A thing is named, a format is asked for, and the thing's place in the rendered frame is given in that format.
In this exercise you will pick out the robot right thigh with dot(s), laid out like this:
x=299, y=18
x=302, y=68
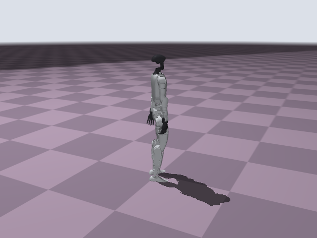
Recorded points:
x=161, y=137

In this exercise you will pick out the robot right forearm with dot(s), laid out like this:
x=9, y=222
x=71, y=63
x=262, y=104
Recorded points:
x=164, y=113

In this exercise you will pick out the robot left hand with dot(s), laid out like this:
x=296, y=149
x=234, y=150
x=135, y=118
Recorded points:
x=151, y=118

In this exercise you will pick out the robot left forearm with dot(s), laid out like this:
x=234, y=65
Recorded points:
x=152, y=104

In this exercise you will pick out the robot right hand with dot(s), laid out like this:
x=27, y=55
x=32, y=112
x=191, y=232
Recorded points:
x=164, y=126

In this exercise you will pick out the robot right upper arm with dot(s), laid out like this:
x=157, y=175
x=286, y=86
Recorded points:
x=161, y=85

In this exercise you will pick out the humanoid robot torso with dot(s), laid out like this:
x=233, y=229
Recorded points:
x=155, y=94

